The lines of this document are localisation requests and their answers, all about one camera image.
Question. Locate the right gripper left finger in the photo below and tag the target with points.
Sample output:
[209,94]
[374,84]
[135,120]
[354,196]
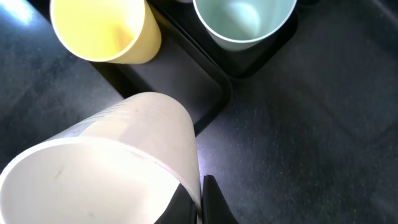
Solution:
[182,208]

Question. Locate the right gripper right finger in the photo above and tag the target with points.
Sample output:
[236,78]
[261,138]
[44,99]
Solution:
[214,205]

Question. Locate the white cup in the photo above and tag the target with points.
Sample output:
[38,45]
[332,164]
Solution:
[124,155]

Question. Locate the yellow cup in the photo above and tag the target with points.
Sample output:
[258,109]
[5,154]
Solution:
[99,31]

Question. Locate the green cup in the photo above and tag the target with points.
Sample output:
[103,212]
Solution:
[242,21]

